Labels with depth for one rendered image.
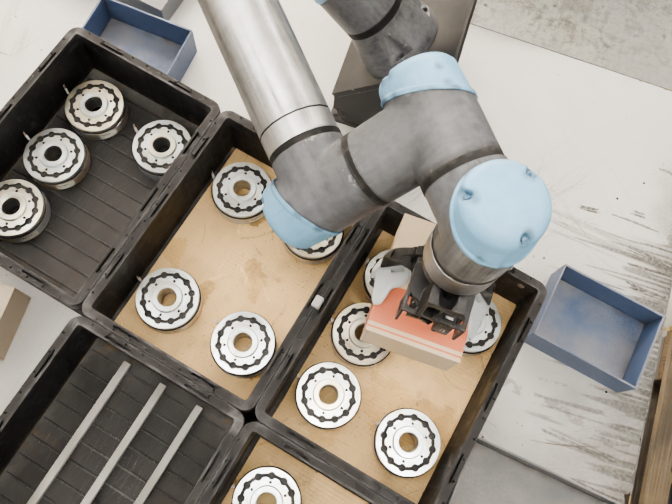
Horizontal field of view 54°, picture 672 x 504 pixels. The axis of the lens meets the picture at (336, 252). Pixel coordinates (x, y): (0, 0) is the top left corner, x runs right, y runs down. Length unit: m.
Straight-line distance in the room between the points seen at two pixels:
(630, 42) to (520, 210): 2.13
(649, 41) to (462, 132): 2.13
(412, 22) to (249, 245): 0.46
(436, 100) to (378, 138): 0.06
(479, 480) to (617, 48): 1.74
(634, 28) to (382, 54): 1.60
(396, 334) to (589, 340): 0.60
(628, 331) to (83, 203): 1.02
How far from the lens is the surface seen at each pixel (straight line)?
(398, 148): 0.56
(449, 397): 1.11
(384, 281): 0.78
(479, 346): 1.10
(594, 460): 1.32
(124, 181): 1.21
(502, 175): 0.52
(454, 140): 0.55
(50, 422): 1.14
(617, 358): 1.35
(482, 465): 1.24
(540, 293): 1.07
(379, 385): 1.09
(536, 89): 1.50
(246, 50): 0.65
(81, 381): 1.13
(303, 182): 0.60
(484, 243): 0.50
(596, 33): 2.58
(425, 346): 0.81
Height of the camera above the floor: 1.90
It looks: 72 degrees down
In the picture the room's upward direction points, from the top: 11 degrees clockwise
